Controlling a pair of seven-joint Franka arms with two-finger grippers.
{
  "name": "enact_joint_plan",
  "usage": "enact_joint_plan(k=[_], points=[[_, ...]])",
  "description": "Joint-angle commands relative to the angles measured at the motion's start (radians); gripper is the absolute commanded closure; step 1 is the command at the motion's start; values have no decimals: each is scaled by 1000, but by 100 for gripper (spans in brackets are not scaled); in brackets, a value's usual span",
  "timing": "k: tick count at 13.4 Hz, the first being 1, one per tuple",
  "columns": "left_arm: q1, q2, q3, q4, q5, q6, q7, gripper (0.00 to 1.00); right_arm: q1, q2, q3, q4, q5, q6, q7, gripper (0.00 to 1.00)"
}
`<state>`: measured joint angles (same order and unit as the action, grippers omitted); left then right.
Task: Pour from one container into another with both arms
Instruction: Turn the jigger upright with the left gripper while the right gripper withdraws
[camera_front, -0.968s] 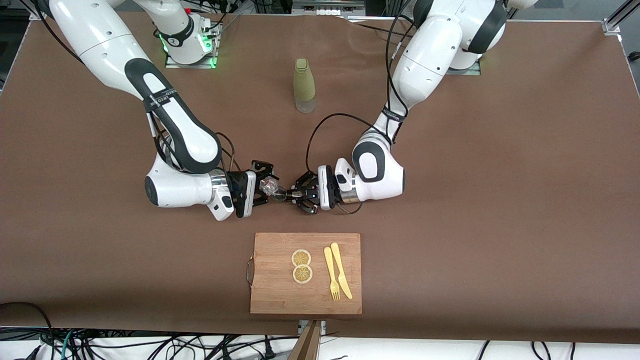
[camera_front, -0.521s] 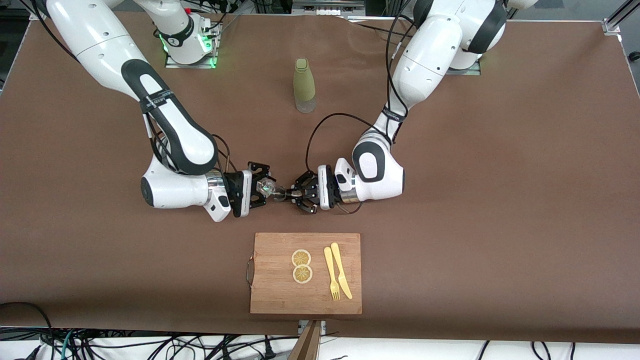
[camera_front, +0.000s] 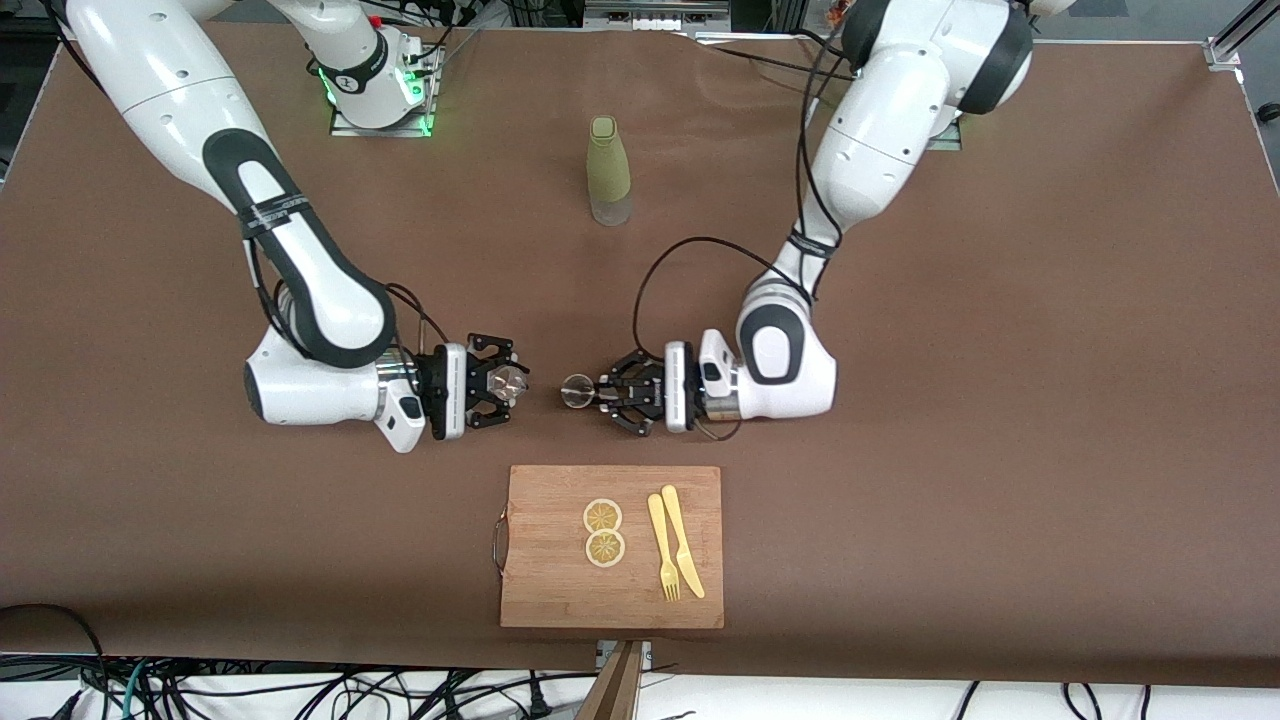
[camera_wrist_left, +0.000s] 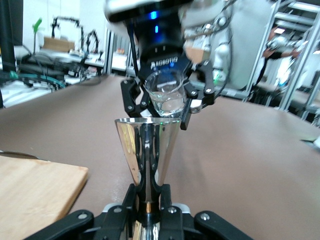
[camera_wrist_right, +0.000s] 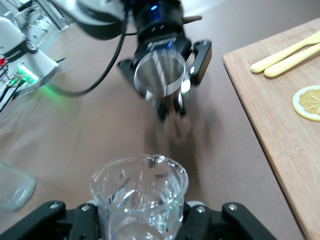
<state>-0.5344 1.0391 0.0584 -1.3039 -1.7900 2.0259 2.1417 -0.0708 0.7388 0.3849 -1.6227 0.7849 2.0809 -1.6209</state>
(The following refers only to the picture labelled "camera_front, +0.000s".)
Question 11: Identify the steel jigger measuring cup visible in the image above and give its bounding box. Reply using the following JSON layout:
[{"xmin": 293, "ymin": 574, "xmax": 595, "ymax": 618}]
[{"xmin": 560, "ymin": 373, "xmax": 611, "ymax": 411}]

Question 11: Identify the yellow plastic fork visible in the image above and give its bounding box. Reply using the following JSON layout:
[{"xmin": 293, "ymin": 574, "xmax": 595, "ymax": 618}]
[{"xmin": 647, "ymin": 493, "xmax": 682, "ymax": 603}]

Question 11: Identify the yellow plastic knife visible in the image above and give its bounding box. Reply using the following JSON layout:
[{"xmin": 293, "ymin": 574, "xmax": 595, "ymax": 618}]
[{"xmin": 661, "ymin": 484, "xmax": 706, "ymax": 600}]

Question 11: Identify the wooden cutting board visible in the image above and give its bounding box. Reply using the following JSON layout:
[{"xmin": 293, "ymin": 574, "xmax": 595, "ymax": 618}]
[{"xmin": 492, "ymin": 465, "xmax": 725, "ymax": 630}]

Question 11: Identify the green sleeved glass bottle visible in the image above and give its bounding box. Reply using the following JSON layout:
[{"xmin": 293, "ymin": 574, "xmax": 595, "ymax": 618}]
[{"xmin": 586, "ymin": 116, "xmax": 633, "ymax": 227}]

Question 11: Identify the brown table cover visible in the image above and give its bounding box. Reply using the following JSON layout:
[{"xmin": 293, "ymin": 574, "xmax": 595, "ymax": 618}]
[{"xmin": 0, "ymin": 18, "xmax": 1280, "ymax": 691}]

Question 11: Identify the grey metal box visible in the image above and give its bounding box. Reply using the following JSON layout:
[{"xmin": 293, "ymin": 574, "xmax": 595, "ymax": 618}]
[{"xmin": 585, "ymin": 0, "xmax": 731, "ymax": 31}]

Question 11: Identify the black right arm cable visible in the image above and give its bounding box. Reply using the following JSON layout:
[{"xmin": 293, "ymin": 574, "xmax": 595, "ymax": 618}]
[{"xmin": 250, "ymin": 240, "xmax": 451, "ymax": 371}]

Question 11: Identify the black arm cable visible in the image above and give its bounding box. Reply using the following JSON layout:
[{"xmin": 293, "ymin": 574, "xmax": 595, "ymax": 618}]
[
  {"xmin": 632, "ymin": 20, "xmax": 861, "ymax": 346},
  {"xmin": 250, "ymin": 240, "xmax": 451, "ymax": 371}
]

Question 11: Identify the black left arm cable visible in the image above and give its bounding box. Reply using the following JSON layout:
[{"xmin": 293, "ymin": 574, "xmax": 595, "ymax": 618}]
[{"xmin": 632, "ymin": 20, "xmax": 861, "ymax": 346}]

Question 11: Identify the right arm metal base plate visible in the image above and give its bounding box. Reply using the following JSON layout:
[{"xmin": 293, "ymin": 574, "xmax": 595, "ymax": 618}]
[{"xmin": 330, "ymin": 40, "xmax": 436, "ymax": 139}]

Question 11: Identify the wooden post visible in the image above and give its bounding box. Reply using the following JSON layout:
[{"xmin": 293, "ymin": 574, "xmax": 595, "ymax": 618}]
[{"xmin": 578, "ymin": 640, "xmax": 643, "ymax": 720}]

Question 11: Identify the black cable on table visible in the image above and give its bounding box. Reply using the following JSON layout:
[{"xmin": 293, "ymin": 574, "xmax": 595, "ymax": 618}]
[{"xmin": 690, "ymin": 28, "xmax": 856, "ymax": 81}]

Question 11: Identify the thick black floor cable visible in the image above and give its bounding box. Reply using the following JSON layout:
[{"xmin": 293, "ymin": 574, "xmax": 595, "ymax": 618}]
[{"xmin": 0, "ymin": 603, "xmax": 106, "ymax": 701}]

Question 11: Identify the aluminium frame profile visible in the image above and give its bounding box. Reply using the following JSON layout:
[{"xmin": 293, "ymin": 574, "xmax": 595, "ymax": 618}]
[{"xmin": 1205, "ymin": 0, "xmax": 1280, "ymax": 71}]

